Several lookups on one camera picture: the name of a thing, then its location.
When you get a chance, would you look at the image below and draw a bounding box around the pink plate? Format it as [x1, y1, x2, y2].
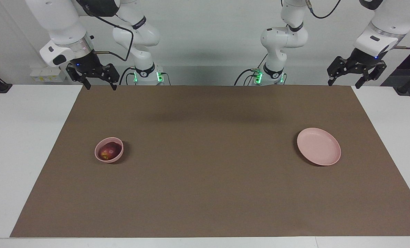
[297, 128, 341, 166]

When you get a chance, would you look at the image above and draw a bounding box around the black left base cable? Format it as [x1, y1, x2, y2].
[234, 53, 268, 86]

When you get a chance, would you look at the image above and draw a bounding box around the black base cable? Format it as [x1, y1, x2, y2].
[234, 53, 268, 86]
[119, 66, 137, 86]

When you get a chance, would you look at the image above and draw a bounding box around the red apple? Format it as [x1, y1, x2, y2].
[99, 142, 122, 161]

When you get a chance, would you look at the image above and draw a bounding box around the white wall socket box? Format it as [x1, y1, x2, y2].
[29, 67, 66, 83]

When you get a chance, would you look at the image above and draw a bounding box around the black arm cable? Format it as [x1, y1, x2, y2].
[306, 0, 410, 50]
[76, 0, 135, 62]

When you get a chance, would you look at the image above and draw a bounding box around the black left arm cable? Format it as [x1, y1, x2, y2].
[306, 0, 410, 50]

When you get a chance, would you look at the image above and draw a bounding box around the pink bowl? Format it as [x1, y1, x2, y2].
[94, 137, 124, 164]

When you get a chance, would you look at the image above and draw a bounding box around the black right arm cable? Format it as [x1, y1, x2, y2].
[76, 0, 135, 62]

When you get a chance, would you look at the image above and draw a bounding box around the brown table mat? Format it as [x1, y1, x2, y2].
[10, 84, 410, 238]

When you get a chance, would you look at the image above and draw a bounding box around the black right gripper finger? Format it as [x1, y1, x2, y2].
[102, 64, 120, 91]
[66, 64, 91, 90]

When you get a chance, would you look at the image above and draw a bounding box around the black right base cable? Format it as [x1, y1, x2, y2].
[119, 66, 137, 86]

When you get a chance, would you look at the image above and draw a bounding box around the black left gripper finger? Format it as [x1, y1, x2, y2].
[327, 56, 348, 86]
[355, 62, 387, 89]

